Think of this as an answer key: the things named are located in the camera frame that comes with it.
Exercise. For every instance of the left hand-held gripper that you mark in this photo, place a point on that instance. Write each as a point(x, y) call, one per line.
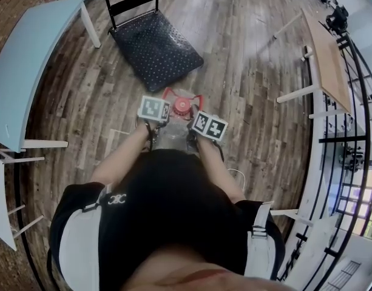
point(150, 108)

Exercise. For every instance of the person's chin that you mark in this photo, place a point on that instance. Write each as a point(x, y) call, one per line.
point(188, 274)

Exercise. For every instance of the light blue table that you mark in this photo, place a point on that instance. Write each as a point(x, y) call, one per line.
point(28, 65)

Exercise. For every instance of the black platform cart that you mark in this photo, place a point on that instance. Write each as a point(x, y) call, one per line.
point(155, 50)

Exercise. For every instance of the person's left forearm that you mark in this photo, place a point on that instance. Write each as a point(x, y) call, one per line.
point(125, 159)

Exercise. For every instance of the person's black shirt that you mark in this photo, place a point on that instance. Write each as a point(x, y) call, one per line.
point(167, 208)

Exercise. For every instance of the black office chair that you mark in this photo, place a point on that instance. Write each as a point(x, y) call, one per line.
point(337, 18)

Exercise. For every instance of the person's right forearm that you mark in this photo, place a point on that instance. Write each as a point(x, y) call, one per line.
point(217, 168)

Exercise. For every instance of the black metal railing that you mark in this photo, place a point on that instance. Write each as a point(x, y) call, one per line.
point(340, 139)

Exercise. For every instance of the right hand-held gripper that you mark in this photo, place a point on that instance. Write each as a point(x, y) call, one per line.
point(210, 126)

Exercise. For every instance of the glass window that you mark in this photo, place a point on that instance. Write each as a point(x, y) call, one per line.
point(355, 205)

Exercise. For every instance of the wooden desk white legs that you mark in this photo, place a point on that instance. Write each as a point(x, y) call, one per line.
point(331, 68)

